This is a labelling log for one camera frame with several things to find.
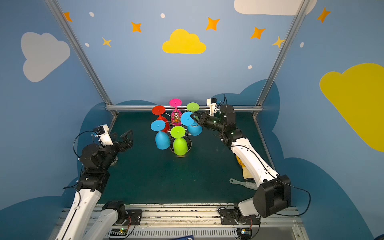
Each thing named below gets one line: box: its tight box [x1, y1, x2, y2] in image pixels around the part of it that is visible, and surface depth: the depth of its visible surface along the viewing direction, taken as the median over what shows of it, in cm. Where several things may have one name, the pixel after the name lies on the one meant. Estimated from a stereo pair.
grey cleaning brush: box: [229, 178, 258, 191], surface depth 86 cm
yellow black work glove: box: [236, 155, 253, 180], surface depth 90 cm
